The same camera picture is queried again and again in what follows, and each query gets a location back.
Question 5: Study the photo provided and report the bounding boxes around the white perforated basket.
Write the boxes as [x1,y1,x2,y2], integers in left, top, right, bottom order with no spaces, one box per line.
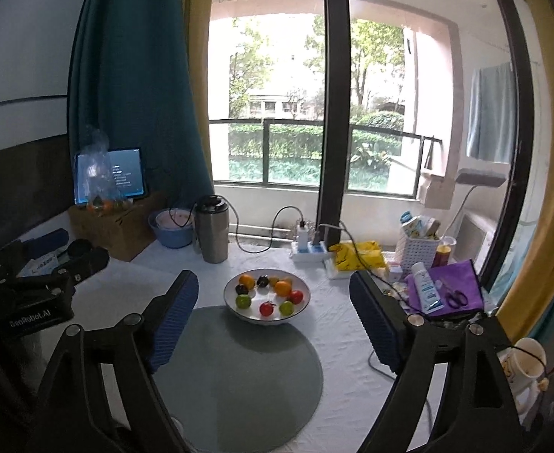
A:
[395,231,443,272]

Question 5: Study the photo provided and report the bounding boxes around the white mug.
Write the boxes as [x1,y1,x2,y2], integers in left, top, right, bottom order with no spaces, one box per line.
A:
[496,337,549,392]

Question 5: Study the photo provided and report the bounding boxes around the stainless steel tumbler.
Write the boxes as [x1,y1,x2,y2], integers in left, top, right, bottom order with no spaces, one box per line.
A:
[194,195,231,264]

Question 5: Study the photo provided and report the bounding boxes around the yellow plastic bag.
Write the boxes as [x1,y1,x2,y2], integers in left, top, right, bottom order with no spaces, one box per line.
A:
[329,240,387,272]

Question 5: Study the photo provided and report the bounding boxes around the white desk lamp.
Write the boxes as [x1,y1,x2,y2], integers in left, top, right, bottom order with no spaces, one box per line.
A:
[447,167,507,246]

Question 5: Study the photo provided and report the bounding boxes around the yellow cylindrical can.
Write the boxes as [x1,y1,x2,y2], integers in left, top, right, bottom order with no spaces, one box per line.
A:
[432,238,457,267]

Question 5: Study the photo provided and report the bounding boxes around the blue plastic bowl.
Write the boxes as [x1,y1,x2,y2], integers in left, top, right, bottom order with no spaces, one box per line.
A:
[148,208,197,249]

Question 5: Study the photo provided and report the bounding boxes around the white tissue pack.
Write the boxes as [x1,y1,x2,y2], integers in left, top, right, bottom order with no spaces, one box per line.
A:
[324,259,353,280]

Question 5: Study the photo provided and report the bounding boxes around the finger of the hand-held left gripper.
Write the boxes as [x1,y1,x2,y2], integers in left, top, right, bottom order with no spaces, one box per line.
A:
[51,247,111,288]
[0,228,69,272]

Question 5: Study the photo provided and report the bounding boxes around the blue hanging towel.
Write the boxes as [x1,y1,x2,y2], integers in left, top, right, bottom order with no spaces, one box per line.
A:
[466,61,516,163]

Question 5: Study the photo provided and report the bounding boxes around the black adapter cable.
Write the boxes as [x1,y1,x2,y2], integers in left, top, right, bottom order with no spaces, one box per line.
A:
[338,219,422,314]

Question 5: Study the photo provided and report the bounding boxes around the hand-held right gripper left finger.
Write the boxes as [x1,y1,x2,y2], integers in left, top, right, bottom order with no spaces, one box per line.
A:
[22,270,200,453]

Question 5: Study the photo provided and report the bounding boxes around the white power strip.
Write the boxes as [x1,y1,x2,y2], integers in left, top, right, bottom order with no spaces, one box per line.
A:
[290,240,337,263]

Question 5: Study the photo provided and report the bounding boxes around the black handled scissors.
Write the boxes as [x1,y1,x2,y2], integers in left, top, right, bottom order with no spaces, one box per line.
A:
[440,280,469,307]

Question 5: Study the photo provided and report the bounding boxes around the yellow curtain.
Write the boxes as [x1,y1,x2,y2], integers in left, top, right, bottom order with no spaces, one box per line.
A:
[180,0,219,190]

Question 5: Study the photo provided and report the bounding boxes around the round grey mat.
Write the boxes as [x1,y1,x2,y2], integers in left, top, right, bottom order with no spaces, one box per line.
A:
[152,306,323,453]

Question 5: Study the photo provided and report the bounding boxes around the teal curtain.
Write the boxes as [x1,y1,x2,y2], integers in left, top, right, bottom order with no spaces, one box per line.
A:
[67,0,216,227]

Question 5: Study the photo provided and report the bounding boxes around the white dark-rimmed bowl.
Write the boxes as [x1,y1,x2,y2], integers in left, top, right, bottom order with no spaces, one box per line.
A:
[223,269,312,325]

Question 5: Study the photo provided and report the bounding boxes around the balcony railing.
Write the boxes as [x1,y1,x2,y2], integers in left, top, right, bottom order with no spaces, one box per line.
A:
[208,118,443,196]

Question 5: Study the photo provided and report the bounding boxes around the brown cardboard box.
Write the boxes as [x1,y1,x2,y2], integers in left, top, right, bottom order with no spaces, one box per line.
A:
[68,192,169,262]

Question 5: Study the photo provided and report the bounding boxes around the black window pillar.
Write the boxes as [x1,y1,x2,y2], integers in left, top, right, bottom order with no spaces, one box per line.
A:
[322,0,351,246]

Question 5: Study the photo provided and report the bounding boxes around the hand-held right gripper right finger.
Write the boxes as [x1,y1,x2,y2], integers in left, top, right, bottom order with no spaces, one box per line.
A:
[349,271,528,453]

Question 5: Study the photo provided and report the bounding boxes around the black charger cable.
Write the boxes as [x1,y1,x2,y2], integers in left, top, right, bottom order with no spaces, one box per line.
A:
[189,200,306,253]

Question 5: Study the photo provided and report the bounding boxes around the purple bag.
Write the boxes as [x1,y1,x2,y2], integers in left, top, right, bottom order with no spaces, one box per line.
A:
[403,259,485,314]

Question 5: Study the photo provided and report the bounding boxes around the tablet screen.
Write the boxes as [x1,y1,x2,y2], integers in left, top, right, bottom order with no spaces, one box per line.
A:
[73,147,149,206]

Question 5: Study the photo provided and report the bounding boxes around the white tube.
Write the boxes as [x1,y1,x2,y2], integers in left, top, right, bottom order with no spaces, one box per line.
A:
[411,262,445,313]

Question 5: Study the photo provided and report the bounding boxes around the grey power cable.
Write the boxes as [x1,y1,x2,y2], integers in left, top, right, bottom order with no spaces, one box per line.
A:
[315,222,398,381]

